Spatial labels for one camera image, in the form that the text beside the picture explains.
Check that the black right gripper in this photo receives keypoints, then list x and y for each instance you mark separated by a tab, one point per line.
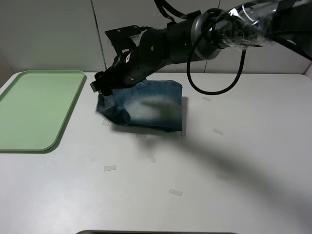
129	67

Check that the children's blue denim shorts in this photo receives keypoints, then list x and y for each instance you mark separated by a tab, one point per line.
155	104

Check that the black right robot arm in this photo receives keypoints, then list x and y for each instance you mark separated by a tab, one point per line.
142	50

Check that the clear tape strip near shorts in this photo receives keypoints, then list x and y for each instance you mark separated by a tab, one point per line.
106	122

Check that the light green plastic tray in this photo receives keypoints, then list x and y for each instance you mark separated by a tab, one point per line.
34	109

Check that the clear tape strip lower left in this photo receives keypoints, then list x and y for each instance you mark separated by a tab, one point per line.
109	168

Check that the clear tape strip bottom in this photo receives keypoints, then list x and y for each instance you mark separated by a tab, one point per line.
175	192

